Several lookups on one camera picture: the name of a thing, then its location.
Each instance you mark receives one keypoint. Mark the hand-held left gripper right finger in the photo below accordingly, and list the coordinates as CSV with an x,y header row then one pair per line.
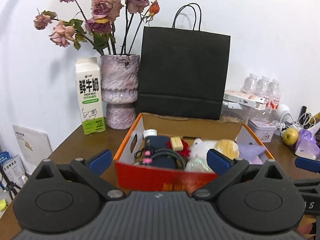
x,y
217,162

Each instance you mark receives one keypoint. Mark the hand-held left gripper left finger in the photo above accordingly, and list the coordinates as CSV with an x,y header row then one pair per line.
x,y
100,160

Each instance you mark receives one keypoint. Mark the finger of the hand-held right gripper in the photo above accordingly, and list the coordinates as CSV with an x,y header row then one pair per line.
x,y
306,163

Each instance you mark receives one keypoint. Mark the purple knitted cloth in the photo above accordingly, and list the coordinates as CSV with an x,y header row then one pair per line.
x,y
250,151

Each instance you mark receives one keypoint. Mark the red artificial rose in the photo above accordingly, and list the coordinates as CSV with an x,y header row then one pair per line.
x,y
185,150

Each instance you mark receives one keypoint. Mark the orange and white cardboard box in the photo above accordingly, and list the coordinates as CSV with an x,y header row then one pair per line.
x,y
160,178

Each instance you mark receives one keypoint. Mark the navy blue cloth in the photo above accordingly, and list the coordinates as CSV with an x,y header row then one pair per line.
x,y
160,142

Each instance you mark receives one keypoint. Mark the white and orange plush toy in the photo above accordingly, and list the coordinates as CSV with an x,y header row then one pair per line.
x,y
225,146

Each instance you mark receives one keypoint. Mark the purple gift box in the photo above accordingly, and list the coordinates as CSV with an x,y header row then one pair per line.
x,y
306,142

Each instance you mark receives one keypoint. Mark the yellow-green apple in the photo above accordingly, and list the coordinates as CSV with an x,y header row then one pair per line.
x,y
290,136

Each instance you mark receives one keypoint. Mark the cream rectangular block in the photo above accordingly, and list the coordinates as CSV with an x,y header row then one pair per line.
x,y
177,143

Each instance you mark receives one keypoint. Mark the clear plastic food container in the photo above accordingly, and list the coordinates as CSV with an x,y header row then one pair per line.
x,y
235,116

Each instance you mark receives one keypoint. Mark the dark slim bottle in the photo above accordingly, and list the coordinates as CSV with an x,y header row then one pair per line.
x,y
303,113

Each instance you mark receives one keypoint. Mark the small white tin box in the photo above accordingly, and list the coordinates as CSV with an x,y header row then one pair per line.
x,y
262,131

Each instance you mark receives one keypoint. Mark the white capped bottle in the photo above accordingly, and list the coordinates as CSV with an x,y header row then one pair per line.
x,y
150,133

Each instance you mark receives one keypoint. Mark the flat white pink box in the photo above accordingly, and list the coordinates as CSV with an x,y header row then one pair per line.
x,y
240,98

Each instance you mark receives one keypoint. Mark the white green milk carton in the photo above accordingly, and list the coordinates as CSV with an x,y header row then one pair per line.
x,y
90,92

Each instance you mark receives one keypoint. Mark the clear water bottle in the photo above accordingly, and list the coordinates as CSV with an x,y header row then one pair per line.
x,y
248,83
274,91
263,87

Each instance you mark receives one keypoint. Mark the pink mottled vase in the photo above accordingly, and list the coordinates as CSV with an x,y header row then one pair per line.
x,y
120,80

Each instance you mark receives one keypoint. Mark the blue booklets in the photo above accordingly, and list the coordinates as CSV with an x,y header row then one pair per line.
x,y
10,165

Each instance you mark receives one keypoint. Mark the black tripod stand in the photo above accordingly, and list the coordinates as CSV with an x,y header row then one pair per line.
x,y
10,186

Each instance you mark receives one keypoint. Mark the black paper bag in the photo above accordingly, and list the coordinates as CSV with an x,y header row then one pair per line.
x,y
182,75

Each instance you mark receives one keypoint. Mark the dried rose bouquet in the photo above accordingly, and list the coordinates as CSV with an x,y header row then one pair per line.
x,y
102,7

